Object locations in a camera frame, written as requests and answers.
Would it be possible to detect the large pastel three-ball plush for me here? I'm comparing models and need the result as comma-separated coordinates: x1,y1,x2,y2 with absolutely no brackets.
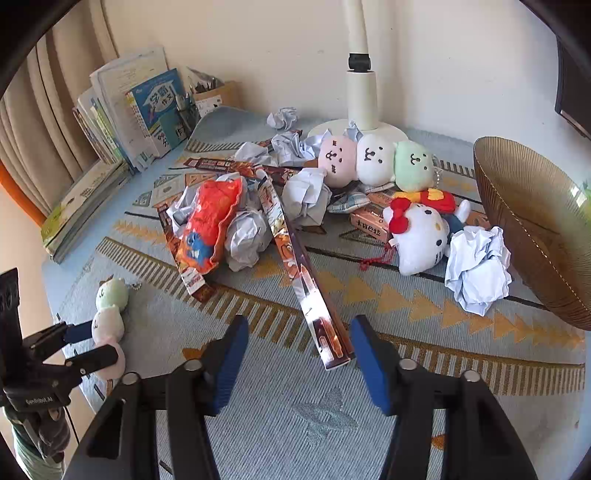
317,130,440,193

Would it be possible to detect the blue checked cloth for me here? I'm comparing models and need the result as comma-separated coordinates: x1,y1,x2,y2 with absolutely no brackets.
327,187,370,214

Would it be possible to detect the white desk lamp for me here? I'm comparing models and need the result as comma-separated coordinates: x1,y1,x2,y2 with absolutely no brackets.
307,0,408,144

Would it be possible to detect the orange snack bag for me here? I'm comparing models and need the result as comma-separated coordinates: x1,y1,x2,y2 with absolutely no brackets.
177,176,245,277

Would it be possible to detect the patterned blue-grey table mat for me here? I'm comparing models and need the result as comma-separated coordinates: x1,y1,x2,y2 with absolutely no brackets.
41,105,587,480

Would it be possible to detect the red long box front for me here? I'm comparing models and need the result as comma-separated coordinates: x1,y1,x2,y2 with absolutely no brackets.
349,210,393,243

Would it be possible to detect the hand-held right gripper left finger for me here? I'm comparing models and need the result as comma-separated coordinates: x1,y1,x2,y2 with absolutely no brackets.
62,315,250,480

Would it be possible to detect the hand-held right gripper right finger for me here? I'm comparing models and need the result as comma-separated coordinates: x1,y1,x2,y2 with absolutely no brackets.
348,315,539,480

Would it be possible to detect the black mesh pen holder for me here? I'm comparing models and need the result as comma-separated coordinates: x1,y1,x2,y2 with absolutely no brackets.
175,104,201,134

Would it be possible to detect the small pastel three-ball plush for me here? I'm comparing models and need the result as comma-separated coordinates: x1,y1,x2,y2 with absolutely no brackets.
91,275,129,380

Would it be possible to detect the small orange box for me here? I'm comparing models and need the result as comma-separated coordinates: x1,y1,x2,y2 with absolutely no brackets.
367,189,399,208

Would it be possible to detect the beige curtain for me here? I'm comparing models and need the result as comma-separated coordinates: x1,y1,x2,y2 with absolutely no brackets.
0,0,121,217

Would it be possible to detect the person's left forearm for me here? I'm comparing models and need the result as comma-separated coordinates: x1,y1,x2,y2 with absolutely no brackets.
9,411,72,480

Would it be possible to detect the beige pen holder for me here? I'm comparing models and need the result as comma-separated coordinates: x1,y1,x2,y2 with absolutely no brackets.
193,80,241,116

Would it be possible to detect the black wall television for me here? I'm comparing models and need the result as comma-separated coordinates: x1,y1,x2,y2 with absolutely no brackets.
554,34,591,139

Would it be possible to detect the row of books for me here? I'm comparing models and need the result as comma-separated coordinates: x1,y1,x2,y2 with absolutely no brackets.
71,45,185,174

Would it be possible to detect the white cat plush red bow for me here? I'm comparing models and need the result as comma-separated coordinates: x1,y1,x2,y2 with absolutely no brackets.
360,185,472,278

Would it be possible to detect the long dark red box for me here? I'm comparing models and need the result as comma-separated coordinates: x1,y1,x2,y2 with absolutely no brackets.
157,203,218,303
184,157,301,185
255,170,357,371

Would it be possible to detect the pile of green workbooks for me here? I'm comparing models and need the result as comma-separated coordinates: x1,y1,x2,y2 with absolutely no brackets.
41,159,132,265

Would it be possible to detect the golden ribbed bowl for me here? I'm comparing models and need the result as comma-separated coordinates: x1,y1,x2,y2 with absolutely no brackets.
473,135,591,330

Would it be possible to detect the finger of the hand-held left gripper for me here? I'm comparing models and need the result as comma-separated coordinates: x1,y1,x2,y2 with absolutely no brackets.
23,320,95,354
44,345,120,377

